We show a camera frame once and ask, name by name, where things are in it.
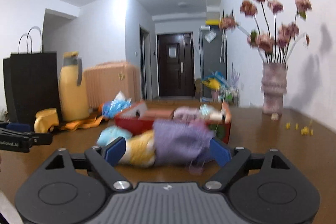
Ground blue fluffy plush toy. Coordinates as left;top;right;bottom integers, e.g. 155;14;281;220
97;126;132;147

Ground purple knitted cloth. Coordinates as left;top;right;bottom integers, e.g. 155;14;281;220
153;119;215;169

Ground lilac towel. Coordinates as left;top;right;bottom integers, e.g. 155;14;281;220
173;106;200;121

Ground pale green soft pouch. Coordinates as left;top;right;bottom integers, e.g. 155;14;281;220
199;104;217;119

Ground yellow mug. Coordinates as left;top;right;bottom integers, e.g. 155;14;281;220
34;108;59;133

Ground orange cloth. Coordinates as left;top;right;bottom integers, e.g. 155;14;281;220
58;109;110;132

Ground blue tissue packet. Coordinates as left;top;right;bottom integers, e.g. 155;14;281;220
101;92;131;119

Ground red cardboard box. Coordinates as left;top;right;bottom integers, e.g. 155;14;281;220
114;101;233;144

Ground black paper bag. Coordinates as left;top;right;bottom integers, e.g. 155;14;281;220
3;26;63;125

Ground yellow thermos jug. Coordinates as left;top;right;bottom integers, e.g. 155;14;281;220
59;51;89;122

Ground yellow crumbs on table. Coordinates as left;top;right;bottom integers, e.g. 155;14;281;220
285;120;314;136

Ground pink ribbed suitcase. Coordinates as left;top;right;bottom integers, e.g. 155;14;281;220
84;61;141;109

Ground pinkish ceramic vase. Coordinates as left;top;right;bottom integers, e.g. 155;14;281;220
261;63;287;115

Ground dark entrance door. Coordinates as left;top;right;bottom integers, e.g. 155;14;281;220
157;32;195;97

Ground grey refrigerator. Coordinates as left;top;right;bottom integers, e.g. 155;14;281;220
199;24;228;98

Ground dried pink flowers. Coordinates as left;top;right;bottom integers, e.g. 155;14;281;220
218;0;312;64

